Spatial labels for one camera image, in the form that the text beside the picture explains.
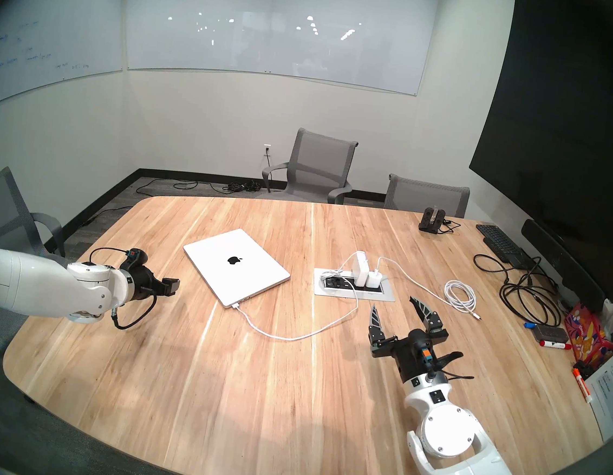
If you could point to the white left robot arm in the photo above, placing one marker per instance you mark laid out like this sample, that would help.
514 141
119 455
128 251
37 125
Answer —
19 280

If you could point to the glass whiteboard with blue writing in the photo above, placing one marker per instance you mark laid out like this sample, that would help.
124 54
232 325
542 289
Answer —
41 16

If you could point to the silver table outlet box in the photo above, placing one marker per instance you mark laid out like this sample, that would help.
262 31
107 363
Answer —
323 289

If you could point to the black video bar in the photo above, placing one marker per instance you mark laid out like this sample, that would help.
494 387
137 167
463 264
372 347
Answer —
562 264

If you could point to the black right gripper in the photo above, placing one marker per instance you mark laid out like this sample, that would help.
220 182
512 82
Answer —
409 351

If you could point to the black controller charging dock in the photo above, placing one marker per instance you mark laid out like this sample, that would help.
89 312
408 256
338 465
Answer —
431 221

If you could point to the red white marker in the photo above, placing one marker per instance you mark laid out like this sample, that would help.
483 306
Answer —
582 384
555 345

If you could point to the grey mesh chair with armrests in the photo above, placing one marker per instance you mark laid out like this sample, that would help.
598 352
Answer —
320 159

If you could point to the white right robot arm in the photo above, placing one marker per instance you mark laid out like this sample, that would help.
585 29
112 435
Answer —
458 451

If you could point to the silver MacBook laptop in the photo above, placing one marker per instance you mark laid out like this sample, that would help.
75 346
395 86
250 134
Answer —
235 265

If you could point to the large clean glass whiteboard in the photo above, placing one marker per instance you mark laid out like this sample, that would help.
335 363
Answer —
274 24

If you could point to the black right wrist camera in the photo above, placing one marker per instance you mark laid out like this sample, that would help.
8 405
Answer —
426 354

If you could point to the large white power adapter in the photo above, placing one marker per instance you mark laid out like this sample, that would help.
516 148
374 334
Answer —
360 267

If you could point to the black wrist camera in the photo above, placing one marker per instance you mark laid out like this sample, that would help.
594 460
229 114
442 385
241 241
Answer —
426 354
134 259

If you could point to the colourful tissue box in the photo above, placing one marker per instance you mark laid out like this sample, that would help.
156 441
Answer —
587 333

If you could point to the grey whiteboard eraser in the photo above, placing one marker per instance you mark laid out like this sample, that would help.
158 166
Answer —
551 333

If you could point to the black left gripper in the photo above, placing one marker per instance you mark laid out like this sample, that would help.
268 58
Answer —
146 285

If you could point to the grey mesh chair without armrests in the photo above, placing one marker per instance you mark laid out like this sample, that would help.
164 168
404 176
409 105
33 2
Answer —
427 198

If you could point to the black keyboard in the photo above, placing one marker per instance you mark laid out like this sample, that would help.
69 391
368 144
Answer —
499 243

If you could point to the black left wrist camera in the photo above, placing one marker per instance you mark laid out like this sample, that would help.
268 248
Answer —
134 259

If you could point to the small white power adapter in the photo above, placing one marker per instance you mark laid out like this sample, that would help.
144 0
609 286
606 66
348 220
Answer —
374 279

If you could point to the large black TV screen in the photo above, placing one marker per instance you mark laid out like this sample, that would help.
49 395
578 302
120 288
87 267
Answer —
573 131

